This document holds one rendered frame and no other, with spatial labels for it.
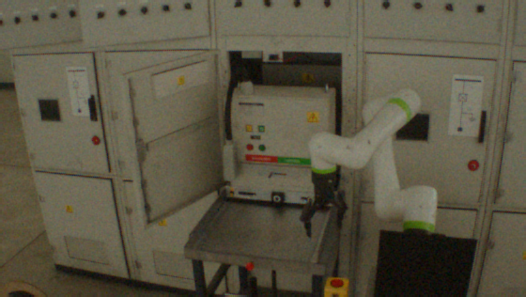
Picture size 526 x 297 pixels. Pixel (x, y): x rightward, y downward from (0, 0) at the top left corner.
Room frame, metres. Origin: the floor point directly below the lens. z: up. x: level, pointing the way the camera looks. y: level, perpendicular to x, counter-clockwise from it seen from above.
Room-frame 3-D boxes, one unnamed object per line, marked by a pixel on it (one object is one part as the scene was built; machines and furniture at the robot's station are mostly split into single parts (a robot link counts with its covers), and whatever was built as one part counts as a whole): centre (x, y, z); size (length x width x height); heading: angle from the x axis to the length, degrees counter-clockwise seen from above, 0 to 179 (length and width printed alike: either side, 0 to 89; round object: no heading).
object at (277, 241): (2.08, -0.03, 0.82); 0.68 x 0.62 x 0.06; 164
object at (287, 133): (2.21, -0.07, 1.15); 0.48 x 0.01 x 0.48; 74
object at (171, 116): (2.28, 0.40, 1.21); 0.63 x 0.07 x 0.74; 143
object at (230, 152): (2.21, 0.15, 1.09); 0.08 x 0.05 x 0.17; 164
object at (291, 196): (2.23, -0.08, 0.90); 0.54 x 0.05 x 0.06; 74
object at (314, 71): (2.99, -0.30, 1.28); 0.58 x 0.02 x 0.19; 74
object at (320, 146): (1.68, -0.23, 1.33); 0.13 x 0.11 x 0.14; 48
